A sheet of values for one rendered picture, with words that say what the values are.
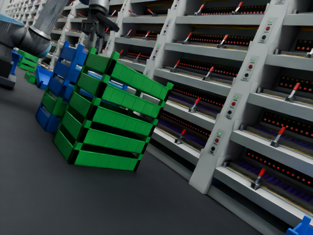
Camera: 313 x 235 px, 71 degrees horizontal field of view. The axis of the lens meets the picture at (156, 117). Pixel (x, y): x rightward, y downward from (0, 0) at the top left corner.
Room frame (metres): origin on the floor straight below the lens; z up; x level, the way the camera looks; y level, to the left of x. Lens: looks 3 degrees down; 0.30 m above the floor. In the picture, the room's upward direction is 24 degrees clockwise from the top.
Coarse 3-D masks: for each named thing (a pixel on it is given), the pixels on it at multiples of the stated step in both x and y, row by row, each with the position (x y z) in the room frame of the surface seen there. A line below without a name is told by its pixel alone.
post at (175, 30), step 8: (176, 0) 1.56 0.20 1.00; (184, 0) 1.52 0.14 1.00; (192, 0) 1.56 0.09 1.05; (200, 0) 1.61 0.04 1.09; (184, 8) 1.54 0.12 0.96; (192, 8) 1.58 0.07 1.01; (168, 16) 1.57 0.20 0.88; (176, 16) 1.51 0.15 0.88; (176, 24) 1.53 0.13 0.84; (184, 24) 1.58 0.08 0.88; (168, 32) 1.52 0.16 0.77; (176, 32) 1.55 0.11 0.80; (184, 32) 1.60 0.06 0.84; (192, 32) 1.65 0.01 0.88; (160, 40) 1.55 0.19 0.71; (160, 48) 1.52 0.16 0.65; (160, 56) 1.52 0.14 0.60; (168, 56) 1.56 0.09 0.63; (176, 56) 1.61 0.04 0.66; (152, 64) 1.53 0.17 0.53; (144, 72) 1.57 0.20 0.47; (152, 72) 1.51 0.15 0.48; (160, 80) 1.57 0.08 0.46; (168, 80) 1.62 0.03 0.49
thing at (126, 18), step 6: (126, 12) 2.02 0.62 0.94; (168, 12) 1.57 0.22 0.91; (126, 18) 1.97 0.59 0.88; (132, 18) 1.90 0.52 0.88; (138, 18) 1.83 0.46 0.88; (144, 18) 1.77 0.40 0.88; (150, 18) 1.72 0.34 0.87; (156, 18) 1.66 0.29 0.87; (162, 18) 1.62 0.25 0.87; (138, 24) 2.05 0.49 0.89; (144, 24) 1.98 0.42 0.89; (156, 24) 1.83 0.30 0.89; (162, 24) 1.82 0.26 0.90
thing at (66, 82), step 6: (48, 84) 1.06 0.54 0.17; (54, 84) 1.00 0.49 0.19; (60, 84) 0.96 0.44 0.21; (66, 84) 0.93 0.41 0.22; (54, 90) 0.98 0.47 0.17; (60, 90) 0.94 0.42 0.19; (66, 90) 0.94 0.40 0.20; (72, 90) 0.96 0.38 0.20; (60, 96) 0.93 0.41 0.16; (66, 96) 0.95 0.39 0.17; (90, 96) 1.02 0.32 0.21; (108, 102) 1.09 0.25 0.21
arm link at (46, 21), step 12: (48, 0) 1.49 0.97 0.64; (60, 0) 1.50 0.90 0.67; (48, 12) 1.50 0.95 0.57; (60, 12) 1.54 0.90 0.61; (36, 24) 1.51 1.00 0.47; (48, 24) 1.53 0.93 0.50; (36, 36) 1.50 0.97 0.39; (48, 36) 1.56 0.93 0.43; (24, 48) 1.51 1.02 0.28; (36, 48) 1.53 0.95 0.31; (48, 48) 1.58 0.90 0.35
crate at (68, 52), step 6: (66, 42) 1.06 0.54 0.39; (66, 48) 1.03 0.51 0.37; (72, 48) 0.97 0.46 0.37; (78, 48) 0.93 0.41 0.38; (60, 54) 1.07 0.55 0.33; (66, 54) 1.01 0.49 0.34; (72, 54) 0.96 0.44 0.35; (78, 54) 0.93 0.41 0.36; (84, 54) 0.95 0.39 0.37; (72, 60) 0.94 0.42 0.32; (78, 60) 0.94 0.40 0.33; (84, 60) 0.96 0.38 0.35; (96, 72) 1.02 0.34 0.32
